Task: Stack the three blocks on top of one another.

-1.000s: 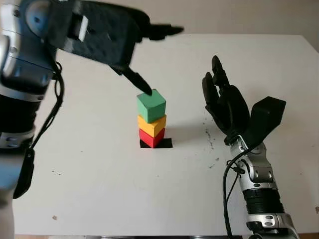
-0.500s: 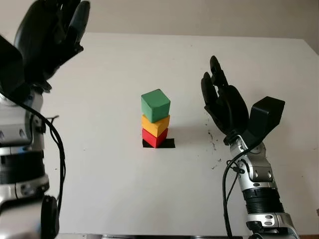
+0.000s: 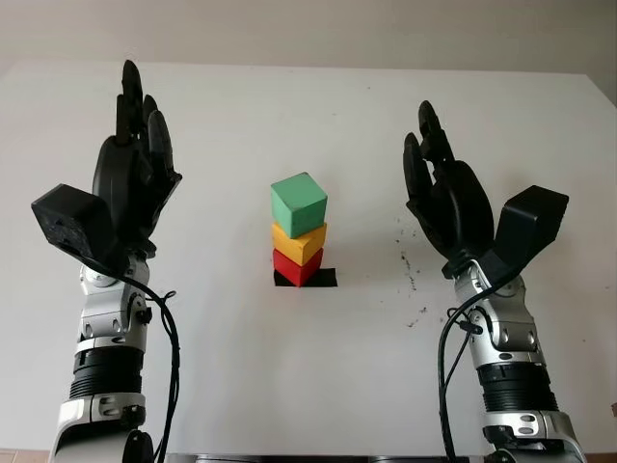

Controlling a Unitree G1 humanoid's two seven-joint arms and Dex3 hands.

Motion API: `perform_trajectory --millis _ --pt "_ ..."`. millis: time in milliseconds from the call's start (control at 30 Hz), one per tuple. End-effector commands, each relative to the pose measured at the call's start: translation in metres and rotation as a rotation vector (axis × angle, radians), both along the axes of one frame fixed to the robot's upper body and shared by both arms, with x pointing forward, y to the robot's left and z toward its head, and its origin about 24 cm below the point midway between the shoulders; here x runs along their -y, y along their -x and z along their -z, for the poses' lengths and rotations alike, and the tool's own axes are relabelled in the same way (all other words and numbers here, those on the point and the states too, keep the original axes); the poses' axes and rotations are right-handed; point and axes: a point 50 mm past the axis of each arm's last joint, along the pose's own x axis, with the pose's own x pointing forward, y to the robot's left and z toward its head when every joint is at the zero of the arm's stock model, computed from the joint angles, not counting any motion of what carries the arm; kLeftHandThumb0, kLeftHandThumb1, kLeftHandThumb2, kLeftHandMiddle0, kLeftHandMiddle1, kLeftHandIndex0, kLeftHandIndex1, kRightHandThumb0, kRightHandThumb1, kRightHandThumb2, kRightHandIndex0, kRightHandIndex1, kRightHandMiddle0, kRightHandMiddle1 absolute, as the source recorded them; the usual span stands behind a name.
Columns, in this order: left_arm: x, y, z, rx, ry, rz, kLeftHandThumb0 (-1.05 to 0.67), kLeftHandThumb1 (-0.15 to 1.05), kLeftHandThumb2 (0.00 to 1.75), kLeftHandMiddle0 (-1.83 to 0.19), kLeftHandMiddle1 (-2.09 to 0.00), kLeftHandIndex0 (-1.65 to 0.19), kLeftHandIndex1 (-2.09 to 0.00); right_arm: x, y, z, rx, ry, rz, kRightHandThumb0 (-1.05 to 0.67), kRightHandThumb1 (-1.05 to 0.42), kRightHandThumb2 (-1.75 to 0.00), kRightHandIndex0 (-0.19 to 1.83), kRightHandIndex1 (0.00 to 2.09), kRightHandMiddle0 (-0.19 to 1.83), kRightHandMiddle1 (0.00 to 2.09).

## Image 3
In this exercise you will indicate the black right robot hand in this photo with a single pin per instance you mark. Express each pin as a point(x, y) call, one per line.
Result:
point(458, 212)

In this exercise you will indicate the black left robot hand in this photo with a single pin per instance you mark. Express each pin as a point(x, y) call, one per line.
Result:
point(125, 183)

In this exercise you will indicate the green cube block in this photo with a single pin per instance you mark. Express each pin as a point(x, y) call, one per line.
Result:
point(296, 198)

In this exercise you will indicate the yellow cube block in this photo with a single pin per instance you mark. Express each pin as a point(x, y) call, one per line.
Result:
point(294, 246)

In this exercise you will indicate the red cube block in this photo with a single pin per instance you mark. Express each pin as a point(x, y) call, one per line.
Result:
point(289, 270)

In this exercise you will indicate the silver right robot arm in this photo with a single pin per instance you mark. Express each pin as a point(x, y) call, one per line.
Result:
point(511, 337)

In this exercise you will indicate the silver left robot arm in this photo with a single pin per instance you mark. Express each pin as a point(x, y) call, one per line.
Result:
point(106, 328)

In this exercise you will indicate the black tape patch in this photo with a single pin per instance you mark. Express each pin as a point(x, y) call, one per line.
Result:
point(325, 278)

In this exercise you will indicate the dark robot torso edge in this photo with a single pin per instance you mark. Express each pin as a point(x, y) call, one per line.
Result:
point(289, 458)

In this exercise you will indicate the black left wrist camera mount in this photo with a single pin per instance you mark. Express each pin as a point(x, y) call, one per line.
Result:
point(72, 217)

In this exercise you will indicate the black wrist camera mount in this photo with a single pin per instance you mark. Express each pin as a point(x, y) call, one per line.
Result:
point(72, 217)
point(530, 217)

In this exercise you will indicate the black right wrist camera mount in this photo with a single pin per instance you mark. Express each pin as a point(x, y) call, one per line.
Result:
point(530, 217)

